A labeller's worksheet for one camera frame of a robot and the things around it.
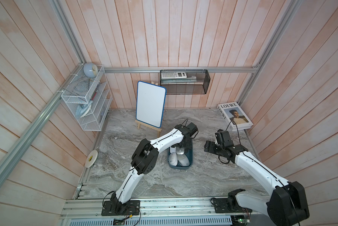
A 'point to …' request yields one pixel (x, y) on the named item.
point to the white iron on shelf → (82, 109)
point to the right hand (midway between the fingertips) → (210, 145)
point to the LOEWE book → (235, 116)
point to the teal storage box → (189, 154)
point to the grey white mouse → (183, 160)
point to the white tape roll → (91, 158)
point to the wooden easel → (157, 129)
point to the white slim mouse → (173, 149)
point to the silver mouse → (180, 151)
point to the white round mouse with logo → (173, 158)
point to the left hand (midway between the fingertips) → (182, 147)
